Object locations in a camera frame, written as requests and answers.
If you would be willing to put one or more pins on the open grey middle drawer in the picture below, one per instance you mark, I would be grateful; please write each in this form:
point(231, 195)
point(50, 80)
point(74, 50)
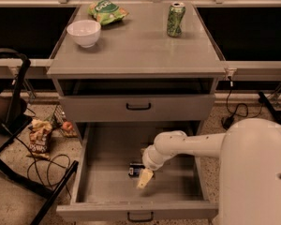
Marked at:
point(103, 190)

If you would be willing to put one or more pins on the green chip bag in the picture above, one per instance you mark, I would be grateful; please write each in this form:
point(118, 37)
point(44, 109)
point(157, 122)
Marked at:
point(106, 12)

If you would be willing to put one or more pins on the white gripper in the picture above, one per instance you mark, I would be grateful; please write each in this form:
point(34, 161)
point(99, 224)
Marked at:
point(151, 162)

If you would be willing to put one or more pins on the wire basket on floor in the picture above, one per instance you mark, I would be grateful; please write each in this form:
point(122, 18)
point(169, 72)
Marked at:
point(57, 118)

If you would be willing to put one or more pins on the green soda can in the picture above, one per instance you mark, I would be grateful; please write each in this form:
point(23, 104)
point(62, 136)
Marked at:
point(175, 16)

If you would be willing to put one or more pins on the black power adapter with cable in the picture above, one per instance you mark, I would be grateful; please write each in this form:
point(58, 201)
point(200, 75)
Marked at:
point(227, 122)

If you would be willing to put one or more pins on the black chair frame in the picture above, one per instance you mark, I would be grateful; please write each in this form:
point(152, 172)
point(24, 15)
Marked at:
point(14, 122)

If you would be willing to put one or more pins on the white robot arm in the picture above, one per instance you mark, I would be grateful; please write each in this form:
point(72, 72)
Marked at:
point(249, 155)

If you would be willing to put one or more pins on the grey drawer cabinet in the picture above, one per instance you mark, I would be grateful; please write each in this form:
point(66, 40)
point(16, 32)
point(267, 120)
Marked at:
point(136, 57)

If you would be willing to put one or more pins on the black stand leg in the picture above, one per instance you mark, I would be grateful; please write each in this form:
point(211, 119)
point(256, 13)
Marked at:
point(268, 105)

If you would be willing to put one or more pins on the brown snack bag on floor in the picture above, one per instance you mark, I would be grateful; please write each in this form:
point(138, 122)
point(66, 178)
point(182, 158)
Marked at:
point(39, 138)

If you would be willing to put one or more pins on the white bowl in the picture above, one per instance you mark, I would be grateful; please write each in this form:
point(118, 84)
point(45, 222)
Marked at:
point(85, 32)

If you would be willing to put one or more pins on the closed grey top drawer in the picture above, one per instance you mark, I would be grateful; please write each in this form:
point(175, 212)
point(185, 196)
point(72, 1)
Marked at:
point(137, 108)

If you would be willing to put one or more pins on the red apple on floor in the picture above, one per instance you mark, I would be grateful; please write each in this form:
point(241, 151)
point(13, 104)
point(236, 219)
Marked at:
point(67, 126)

